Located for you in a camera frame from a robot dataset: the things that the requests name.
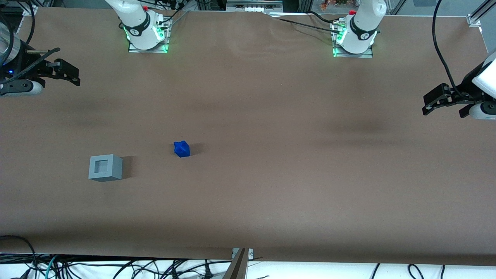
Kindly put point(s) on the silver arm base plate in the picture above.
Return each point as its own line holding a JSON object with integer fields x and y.
{"x": 366, "y": 55}
{"x": 149, "y": 50}

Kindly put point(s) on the gray cube base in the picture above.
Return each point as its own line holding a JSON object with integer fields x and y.
{"x": 112, "y": 170}

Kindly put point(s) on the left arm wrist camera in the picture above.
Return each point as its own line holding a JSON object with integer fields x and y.
{"x": 484, "y": 110}

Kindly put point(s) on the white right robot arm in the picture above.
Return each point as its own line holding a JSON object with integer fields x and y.
{"x": 139, "y": 35}

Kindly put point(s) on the blue plastic part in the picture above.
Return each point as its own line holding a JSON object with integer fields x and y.
{"x": 182, "y": 149}

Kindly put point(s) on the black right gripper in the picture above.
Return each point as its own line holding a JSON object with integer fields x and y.
{"x": 28, "y": 66}

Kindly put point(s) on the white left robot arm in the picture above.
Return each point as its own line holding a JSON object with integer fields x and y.
{"x": 360, "y": 42}

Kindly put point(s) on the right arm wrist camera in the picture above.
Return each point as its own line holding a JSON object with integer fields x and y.
{"x": 23, "y": 88}

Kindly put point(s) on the aluminium profile bar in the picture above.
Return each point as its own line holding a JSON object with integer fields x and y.
{"x": 237, "y": 269}

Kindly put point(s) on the brown table cover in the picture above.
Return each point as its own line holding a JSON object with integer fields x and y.
{"x": 271, "y": 155}

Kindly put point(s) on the gray rack device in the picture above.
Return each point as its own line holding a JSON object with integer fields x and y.
{"x": 254, "y": 4}

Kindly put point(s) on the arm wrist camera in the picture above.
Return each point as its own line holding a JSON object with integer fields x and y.
{"x": 23, "y": 88}
{"x": 484, "y": 110}

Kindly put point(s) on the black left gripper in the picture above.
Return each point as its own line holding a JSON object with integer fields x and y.
{"x": 464, "y": 91}

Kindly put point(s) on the aluminium frame corner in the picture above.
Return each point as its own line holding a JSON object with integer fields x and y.
{"x": 478, "y": 15}

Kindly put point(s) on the small silver bracket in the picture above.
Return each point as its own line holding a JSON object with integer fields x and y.
{"x": 250, "y": 253}

